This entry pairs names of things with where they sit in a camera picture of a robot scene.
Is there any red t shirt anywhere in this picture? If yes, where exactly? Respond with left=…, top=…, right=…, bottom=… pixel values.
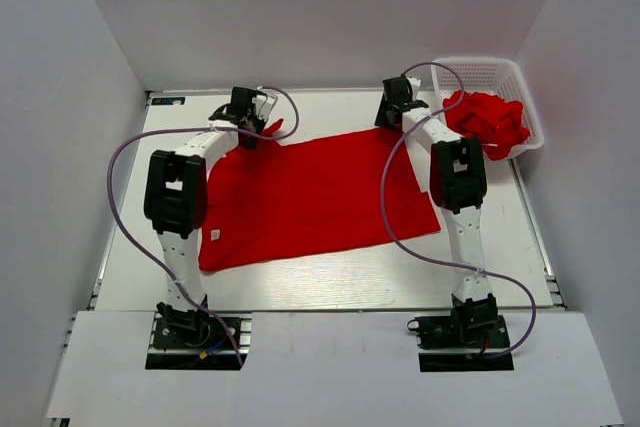
left=199, top=128, right=441, bottom=273

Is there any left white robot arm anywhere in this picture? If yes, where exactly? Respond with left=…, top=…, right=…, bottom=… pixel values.
left=143, top=87, right=277, bottom=346

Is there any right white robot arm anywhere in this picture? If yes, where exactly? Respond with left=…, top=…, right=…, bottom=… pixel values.
left=374, top=75, right=498, bottom=349

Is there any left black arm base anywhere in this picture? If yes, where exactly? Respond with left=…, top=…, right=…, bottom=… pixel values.
left=145, top=313, right=241, bottom=371

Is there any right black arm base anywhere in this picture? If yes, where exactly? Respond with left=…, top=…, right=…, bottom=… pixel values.
left=406, top=315, right=514, bottom=373

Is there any red t shirts pile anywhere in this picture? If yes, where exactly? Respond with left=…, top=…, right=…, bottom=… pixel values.
left=442, top=90, right=530, bottom=161

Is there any black table label sticker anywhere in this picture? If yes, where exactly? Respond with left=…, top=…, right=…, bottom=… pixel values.
left=150, top=96, right=186, bottom=106

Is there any white plastic basket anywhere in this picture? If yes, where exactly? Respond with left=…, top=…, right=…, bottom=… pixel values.
left=435, top=57, right=544, bottom=160

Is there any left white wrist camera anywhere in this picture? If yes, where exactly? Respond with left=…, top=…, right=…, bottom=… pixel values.
left=254, top=86, right=278, bottom=122

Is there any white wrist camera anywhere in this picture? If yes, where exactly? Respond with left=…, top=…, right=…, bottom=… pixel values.
left=406, top=76, right=422, bottom=98
left=254, top=86, right=278, bottom=122

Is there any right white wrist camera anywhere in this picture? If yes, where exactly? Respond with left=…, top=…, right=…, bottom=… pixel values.
left=406, top=76, right=422, bottom=98

